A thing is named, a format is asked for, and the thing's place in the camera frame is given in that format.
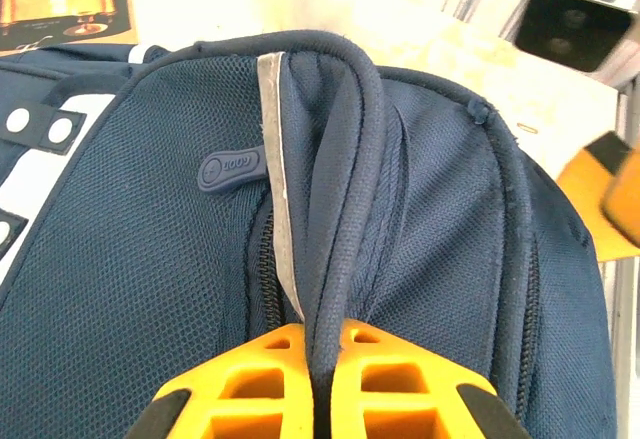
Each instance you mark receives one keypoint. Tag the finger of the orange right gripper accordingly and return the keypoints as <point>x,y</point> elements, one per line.
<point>627,199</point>
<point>580,184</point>

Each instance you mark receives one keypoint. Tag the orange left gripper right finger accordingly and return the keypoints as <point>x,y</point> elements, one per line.
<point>400,389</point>

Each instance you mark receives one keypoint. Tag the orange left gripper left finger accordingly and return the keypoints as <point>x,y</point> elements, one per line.
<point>250,389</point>

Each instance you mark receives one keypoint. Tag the navy blue backpack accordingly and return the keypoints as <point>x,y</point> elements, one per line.
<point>150,209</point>

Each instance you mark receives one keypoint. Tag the brown book with scroll cover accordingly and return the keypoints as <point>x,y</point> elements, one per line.
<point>65,4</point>

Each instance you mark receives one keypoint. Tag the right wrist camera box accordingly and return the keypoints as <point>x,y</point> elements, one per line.
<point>570,29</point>

